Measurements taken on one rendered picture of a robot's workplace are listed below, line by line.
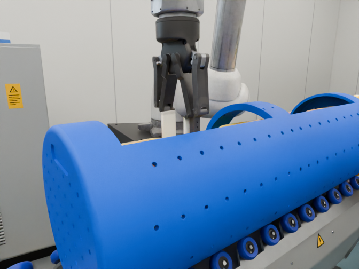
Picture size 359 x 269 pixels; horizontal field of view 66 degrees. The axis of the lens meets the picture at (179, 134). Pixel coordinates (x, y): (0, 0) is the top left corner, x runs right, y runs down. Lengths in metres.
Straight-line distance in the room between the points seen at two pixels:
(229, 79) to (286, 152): 0.56
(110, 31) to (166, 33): 2.87
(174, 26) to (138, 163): 0.23
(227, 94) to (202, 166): 0.69
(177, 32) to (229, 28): 0.59
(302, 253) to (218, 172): 0.41
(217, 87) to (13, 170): 1.41
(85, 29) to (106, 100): 0.78
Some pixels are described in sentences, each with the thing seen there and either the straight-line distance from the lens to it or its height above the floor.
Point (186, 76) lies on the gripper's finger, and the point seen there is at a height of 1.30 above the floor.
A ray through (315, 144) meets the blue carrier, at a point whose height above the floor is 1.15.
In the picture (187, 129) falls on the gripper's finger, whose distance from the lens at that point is 0.47.
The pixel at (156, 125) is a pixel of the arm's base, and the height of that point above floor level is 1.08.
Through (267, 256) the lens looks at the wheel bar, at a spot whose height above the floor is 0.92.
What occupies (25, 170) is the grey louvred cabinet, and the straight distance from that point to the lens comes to 2.01.
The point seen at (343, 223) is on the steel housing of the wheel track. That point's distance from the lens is 0.95.
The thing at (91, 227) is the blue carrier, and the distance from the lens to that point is 0.34.
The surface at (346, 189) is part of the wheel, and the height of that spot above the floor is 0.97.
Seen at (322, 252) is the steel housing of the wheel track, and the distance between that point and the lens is 0.85.
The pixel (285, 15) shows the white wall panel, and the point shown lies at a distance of 4.95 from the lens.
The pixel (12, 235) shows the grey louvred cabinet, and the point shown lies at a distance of 2.18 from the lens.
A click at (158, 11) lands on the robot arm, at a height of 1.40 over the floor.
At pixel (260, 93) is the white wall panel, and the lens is 4.61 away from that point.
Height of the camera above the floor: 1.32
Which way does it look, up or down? 14 degrees down
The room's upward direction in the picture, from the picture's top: straight up
